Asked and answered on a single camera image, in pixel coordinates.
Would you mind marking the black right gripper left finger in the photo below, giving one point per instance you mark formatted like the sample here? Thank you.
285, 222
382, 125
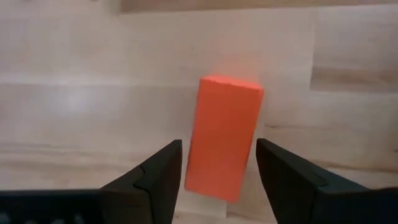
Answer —
149, 193

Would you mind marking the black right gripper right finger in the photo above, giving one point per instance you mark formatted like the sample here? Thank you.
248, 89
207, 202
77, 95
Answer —
295, 193

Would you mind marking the red rectangular wooden block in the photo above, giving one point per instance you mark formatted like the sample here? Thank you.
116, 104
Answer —
224, 130

